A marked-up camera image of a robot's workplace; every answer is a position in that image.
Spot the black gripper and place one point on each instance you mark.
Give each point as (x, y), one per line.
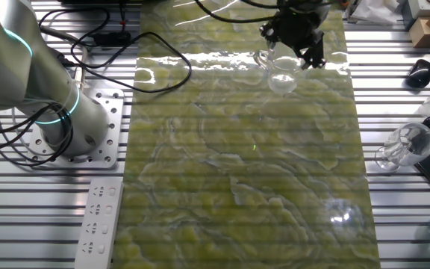
(297, 28)

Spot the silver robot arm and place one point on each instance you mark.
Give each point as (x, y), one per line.
(21, 71)

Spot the white crumpled plastic bag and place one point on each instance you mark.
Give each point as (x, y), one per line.
(375, 11)

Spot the black computer mouse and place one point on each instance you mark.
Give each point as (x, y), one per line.
(420, 74)

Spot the brown cardboard box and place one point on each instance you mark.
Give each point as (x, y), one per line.
(426, 31)

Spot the grey button box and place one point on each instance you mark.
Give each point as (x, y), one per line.
(426, 7)

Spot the green marble pattern mat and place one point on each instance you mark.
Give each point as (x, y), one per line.
(218, 168)

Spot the clear plastic beaker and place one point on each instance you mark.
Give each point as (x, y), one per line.
(409, 145)

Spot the black power adapter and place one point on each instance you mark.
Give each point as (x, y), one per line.
(112, 38)

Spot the silver robot mounting plate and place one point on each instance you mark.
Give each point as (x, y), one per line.
(114, 127)

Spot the white power strip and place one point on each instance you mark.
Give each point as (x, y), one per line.
(97, 224)

